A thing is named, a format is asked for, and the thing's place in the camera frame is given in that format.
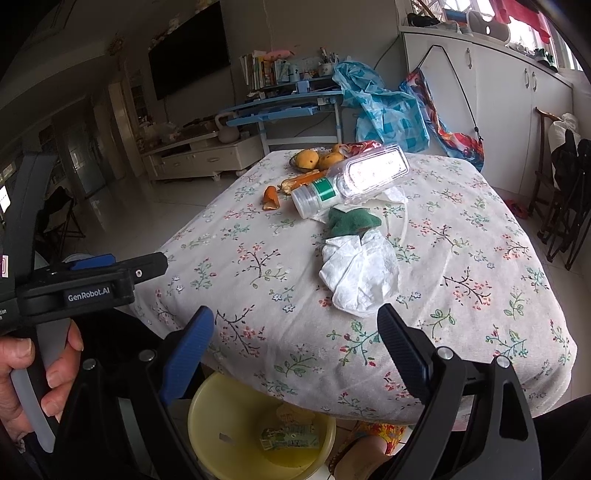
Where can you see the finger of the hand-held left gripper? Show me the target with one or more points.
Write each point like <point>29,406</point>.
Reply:
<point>92,262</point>
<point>143,266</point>

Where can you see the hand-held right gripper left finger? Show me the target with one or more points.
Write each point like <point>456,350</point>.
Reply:
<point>184,360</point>

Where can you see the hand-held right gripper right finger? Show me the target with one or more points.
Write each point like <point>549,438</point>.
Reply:
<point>406,355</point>

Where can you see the yellow plastic bin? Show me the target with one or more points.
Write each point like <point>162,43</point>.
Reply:
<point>207,415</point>

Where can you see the white tissue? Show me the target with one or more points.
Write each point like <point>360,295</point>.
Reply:
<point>360,272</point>

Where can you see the blue green drink carton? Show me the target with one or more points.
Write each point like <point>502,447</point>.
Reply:
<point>288,437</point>

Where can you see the small orange peel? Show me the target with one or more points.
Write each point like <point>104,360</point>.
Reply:
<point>271,198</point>

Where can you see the long orange peel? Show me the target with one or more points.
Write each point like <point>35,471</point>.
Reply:
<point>304,181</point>

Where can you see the person's left hand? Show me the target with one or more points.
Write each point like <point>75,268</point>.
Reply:
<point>18,353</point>

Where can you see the white plastic basin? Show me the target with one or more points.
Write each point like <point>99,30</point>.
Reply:
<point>76,257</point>

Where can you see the dark metal chair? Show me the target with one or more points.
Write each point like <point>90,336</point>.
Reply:
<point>60,207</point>

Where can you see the floral tablecloth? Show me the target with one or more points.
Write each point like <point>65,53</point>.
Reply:
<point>461,277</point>

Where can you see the brown slipper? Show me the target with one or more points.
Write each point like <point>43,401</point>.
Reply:
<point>360,461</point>

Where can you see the white television cabinet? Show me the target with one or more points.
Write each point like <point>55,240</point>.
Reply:
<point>203,159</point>

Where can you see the pale plastic bag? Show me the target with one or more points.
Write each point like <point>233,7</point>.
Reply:
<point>159,134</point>

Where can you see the white kettlebell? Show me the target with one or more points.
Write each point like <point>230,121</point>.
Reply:
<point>227,131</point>

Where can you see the small white napkin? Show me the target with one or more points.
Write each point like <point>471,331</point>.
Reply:
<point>392,196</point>

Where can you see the dark fruit plate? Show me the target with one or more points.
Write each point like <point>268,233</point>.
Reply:
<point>293,162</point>

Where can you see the red slipper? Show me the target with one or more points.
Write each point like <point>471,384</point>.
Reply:
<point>516,207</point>

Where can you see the clear plastic bottle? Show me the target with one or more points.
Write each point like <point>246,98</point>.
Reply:
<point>369,170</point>

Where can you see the yellow mango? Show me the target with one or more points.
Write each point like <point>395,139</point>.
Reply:
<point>341,148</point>
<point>331,161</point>
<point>307,159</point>

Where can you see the blue desk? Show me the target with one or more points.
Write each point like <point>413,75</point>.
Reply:
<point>277,108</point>

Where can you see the red snack wrapper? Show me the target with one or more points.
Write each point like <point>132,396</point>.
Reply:
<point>362,148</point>

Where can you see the colourful kite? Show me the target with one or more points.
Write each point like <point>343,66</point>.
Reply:
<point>461,143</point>

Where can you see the black television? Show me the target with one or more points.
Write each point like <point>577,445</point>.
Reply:
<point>189,50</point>

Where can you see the row of books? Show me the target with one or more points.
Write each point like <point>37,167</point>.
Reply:
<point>256,71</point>

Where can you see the black folding chair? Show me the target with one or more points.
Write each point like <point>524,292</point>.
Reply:
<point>575,184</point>

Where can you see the blue checked plastic bag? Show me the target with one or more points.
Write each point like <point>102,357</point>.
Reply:
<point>392,115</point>

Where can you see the wooden stand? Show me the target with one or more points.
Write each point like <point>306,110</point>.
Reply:
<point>541,152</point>

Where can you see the pink plush toy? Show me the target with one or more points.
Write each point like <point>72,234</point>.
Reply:
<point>279,54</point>

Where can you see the white pen holder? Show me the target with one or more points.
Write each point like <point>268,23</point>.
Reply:
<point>328,69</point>

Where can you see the white bag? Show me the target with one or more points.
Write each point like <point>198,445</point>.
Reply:
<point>561,129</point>

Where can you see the pair of shoes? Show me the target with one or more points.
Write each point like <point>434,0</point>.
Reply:
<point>545,59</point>

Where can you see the black cloth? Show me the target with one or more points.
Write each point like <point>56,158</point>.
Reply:
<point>421,20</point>

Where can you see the red hanging garment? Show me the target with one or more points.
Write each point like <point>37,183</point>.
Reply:
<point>521,14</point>

